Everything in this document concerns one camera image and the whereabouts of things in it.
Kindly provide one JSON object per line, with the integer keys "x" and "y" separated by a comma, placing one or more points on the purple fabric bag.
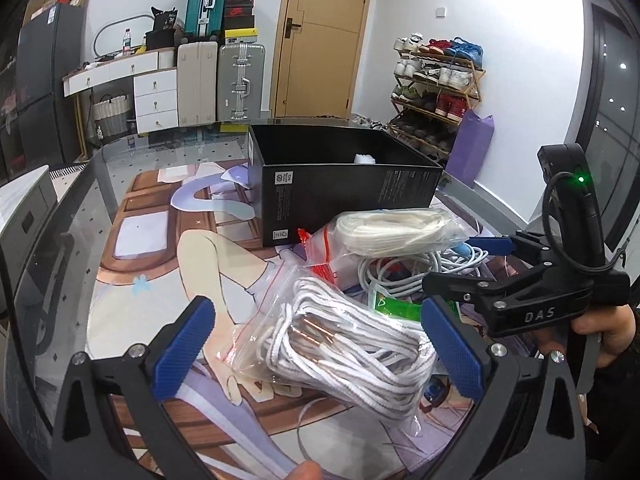
{"x": 472, "y": 147}

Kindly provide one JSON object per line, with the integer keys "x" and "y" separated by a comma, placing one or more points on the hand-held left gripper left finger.
{"x": 182, "y": 350}

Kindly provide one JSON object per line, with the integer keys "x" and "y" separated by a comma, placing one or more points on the plastic water bottle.
{"x": 127, "y": 42}

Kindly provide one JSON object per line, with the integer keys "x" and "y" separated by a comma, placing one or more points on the white drawer desk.
{"x": 150, "y": 90}

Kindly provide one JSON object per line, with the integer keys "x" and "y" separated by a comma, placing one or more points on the person's right hand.
{"x": 612, "y": 330}

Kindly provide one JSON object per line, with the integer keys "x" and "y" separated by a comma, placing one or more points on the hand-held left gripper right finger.
{"x": 452, "y": 350}

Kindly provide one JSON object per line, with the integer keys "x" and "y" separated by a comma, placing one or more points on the white soft item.
{"x": 365, "y": 158}

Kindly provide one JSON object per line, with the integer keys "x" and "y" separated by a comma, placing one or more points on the black printed bag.
{"x": 165, "y": 20}

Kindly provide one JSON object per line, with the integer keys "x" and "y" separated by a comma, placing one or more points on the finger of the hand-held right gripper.
{"x": 460, "y": 286}
{"x": 492, "y": 246}

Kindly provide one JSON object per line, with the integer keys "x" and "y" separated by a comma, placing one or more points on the red zip plastic bag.
{"x": 325, "y": 250}

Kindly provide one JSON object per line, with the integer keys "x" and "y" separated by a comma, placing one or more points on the wooden shoe rack with shoes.
{"x": 440, "y": 75}

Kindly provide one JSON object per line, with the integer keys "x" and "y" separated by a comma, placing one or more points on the black cardboard box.
{"x": 345, "y": 195}

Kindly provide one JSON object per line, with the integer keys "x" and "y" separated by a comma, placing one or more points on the grey refrigerator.
{"x": 47, "y": 80}

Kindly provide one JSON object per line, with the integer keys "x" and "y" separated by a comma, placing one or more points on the printed desk mat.
{"x": 165, "y": 270}

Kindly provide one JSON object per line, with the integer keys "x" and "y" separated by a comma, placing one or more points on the silver suitcase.
{"x": 240, "y": 80}

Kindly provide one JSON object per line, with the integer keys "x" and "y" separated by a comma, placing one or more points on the stack of shoe boxes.
{"x": 239, "y": 15}

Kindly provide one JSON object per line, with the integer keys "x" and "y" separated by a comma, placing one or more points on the bag of cream laces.
{"x": 395, "y": 232}

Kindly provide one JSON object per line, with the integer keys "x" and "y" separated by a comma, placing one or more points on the green packet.
{"x": 397, "y": 307}

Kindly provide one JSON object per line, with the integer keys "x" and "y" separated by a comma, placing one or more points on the beige suitcase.
{"x": 197, "y": 82}

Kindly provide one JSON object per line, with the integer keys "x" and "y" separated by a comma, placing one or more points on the wicker basket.
{"x": 112, "y": 115}

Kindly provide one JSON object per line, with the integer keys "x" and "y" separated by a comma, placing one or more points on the teal suitcase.
{"x": 207, "y": 2}

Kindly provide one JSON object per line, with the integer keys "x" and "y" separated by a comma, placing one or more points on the pair of floor shoes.
{"x": 367, "y": 121}

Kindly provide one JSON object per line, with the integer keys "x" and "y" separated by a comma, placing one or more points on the wooden door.
{"x": 325, "y": 35}

